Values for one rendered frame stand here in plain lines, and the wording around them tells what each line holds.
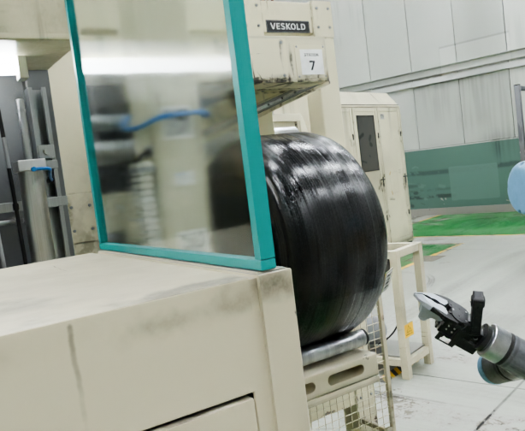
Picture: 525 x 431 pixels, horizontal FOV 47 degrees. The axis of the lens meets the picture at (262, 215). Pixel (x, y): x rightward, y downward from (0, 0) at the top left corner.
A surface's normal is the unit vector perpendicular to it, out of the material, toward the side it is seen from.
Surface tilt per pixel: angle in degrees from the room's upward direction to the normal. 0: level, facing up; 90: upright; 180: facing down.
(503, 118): 90
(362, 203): 71
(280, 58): 90
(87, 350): 90
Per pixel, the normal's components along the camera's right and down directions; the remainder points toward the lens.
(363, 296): 0.53, 0.47
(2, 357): 0.54, 0.00
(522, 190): -0.98, 0.09
